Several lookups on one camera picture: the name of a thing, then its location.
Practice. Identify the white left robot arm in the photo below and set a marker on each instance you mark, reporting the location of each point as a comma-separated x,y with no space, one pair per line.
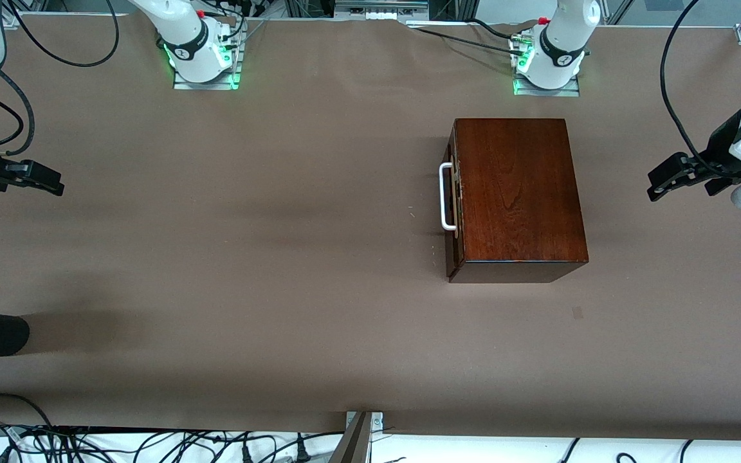
557,45

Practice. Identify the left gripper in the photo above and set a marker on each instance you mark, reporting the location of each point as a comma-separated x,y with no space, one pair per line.
720,149

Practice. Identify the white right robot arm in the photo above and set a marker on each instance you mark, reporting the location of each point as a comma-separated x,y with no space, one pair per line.
190,38

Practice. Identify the aluminium corner bracket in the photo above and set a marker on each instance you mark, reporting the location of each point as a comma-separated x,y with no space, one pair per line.
10,19

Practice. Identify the dark grey post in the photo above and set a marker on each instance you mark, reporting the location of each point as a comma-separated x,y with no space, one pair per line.
351,447

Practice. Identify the small metal bracket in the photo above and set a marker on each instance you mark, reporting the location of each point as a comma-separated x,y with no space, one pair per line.
377,421

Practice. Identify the brown table cover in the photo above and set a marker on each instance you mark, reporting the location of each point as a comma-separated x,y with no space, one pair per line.
280,257

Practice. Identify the dark brown wooden cabinet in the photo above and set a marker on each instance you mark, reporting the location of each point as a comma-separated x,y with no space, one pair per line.
518,193

